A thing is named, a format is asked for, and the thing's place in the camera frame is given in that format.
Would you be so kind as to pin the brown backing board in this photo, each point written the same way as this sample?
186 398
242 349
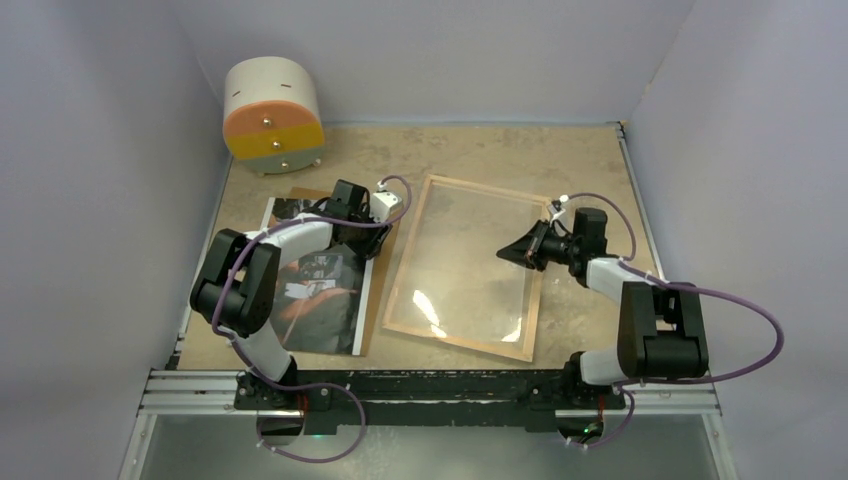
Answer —
377 282

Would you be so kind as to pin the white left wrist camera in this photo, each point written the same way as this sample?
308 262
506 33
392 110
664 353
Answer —
384 205

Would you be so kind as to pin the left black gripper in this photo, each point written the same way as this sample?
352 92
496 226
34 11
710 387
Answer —
372 245

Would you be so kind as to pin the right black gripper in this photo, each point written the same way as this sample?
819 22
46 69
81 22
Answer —
528 250

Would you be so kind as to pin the white wooden picture frame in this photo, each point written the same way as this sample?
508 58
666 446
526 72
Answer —
451 287

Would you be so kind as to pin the round cabinet with coloured drawers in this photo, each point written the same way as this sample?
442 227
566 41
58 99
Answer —
271 120

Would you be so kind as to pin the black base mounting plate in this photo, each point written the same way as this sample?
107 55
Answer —
538 400

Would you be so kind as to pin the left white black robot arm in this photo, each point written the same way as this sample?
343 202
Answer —
235 288

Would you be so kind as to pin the aluminium rail frame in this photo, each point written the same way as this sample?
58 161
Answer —
187 428

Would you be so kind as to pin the glossy photo print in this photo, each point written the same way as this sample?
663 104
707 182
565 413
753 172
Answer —
320 302

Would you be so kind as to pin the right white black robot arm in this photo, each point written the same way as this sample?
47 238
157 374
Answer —
660 333

